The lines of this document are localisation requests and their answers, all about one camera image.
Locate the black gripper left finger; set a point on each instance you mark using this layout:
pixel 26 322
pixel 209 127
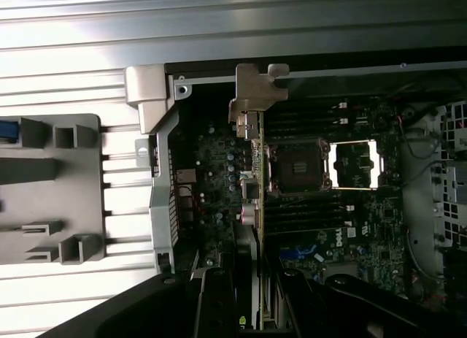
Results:
pixel 127 309

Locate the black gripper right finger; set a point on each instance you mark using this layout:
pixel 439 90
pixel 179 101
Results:
pixel 383 309

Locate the silver finned chipset heatsink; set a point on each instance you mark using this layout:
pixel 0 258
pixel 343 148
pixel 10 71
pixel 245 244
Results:
pixel 343 268

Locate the green Dell motherboard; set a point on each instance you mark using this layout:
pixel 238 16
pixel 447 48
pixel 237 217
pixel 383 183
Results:
pixel 365 221

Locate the blue expansion slot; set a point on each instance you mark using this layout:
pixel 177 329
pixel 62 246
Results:
pixel 292 251

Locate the black RAM slot, white clips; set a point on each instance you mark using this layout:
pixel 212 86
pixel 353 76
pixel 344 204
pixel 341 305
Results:
pixel 313 106
pixel 313 121
pixel 310 209
pixel 310 225

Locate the long black expansion slot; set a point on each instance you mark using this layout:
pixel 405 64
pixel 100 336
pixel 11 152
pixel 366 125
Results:
pixel 282 238

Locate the grey plastic parts rack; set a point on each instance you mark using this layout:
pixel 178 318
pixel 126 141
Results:
pixel 73 188

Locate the thin green RAM stick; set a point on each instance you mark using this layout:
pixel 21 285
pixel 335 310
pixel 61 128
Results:
pixel 11 229

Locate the grey metal disk bay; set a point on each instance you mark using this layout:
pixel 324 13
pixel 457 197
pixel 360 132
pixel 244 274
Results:
pixel 452 170

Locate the CPU socket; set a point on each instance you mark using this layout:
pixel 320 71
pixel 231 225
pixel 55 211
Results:
pixel 299 166

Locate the silver open socket cover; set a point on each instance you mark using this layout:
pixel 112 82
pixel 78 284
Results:
pixel 354 144

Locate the hard disk with blue caddy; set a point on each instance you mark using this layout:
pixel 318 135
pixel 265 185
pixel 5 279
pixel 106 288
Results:
pixel 7 131

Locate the grey metal power supply box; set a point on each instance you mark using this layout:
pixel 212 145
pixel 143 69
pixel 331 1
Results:
pixel 365 86

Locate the silver open PC case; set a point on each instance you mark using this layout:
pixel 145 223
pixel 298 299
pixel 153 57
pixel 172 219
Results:
pixel 146 82

